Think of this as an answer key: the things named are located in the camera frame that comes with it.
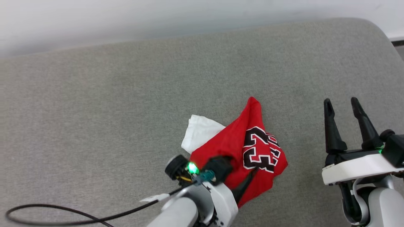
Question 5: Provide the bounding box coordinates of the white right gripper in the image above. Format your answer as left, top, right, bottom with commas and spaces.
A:
322, 97, 404, 186

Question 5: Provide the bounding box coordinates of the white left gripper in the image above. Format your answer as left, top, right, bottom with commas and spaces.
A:
165, 154, 258, 227

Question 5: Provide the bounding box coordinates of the red basketball jersey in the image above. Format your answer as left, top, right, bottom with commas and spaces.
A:
181, 96, 288, 208

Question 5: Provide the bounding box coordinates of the grey fabric sofa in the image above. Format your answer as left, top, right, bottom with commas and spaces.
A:
0, 17, 404, 227

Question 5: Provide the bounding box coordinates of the teal cable connector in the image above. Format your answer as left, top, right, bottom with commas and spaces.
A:
193, 170, 216, 185

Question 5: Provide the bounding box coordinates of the white cable label tag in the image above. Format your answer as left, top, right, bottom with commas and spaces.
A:
140, 193, 171, 202

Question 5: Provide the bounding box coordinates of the thin black cable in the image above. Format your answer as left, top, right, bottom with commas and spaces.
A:
5, 183, 198, 227

